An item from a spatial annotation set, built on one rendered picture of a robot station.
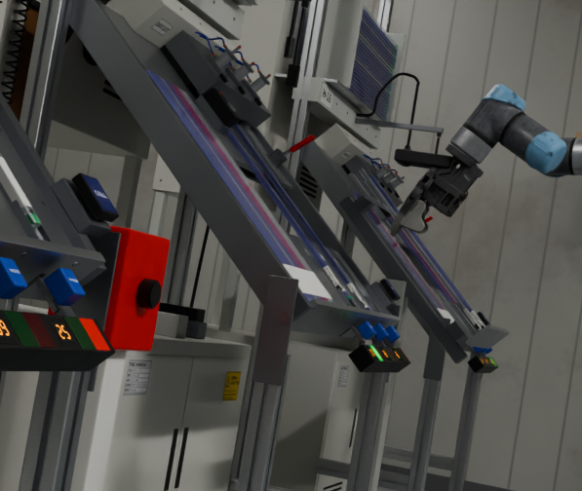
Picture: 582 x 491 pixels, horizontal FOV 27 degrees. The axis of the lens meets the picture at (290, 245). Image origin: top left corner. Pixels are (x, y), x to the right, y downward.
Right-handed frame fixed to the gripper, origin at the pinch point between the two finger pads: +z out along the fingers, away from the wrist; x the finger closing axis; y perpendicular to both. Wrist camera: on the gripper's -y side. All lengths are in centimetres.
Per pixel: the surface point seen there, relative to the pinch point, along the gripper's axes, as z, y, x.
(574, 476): 50, 56, 326
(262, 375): 29, 11, -53
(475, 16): -89, -112, 329
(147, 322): 28, 1, -83
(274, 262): 14, 0, -49
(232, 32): -12, -63, 19
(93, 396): 38, 4, -89
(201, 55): -4, -48, -17
